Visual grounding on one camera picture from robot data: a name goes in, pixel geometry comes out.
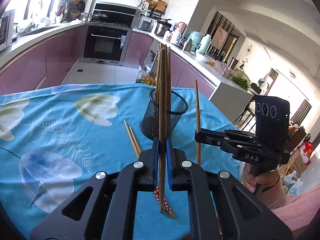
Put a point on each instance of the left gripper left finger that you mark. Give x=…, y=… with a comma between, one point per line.
x=105, y=206

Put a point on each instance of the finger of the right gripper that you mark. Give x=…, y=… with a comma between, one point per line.
x=219, y=141
x=209, y=132

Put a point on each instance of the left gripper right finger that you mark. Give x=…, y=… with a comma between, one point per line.
x=220, y=207

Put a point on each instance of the bamboo chopstick red handle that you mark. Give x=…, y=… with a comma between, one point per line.
x=198, y=123
x=161, y=139
x=133, y=139
x=158, y=77
x=169, y=73
x=166, y=68
x=165, y=204

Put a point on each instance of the pink sleeve forearm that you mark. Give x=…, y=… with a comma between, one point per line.
x=295, y=211

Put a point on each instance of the purple kitchen cabinets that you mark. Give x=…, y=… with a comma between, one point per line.
x=49, y=59

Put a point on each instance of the right hand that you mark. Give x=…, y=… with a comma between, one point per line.
x=264, y=180

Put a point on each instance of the black mesh utensil holder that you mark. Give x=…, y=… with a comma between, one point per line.
x=155, y=118

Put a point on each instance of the blue floral tablecloth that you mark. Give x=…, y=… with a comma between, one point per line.
x=54, y=139

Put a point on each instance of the mint green kettle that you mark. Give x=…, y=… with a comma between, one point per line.
x=196, y=38

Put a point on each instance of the pink thermos jug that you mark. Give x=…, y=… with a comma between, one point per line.
x=181, y=26

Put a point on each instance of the steel cooking pot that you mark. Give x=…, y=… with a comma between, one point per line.
x=161, y=27

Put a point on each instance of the silver rice cooker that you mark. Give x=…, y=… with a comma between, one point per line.
x=145, y=25

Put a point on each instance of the black built-in oven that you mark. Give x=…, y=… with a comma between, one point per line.
x=106, y=44

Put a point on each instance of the black range hood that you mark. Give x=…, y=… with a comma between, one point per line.
x=114, y=14

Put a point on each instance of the silver microwave oven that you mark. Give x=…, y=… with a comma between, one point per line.
x=7, y=22

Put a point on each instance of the black camera box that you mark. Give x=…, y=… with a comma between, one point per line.
x=272, y=121

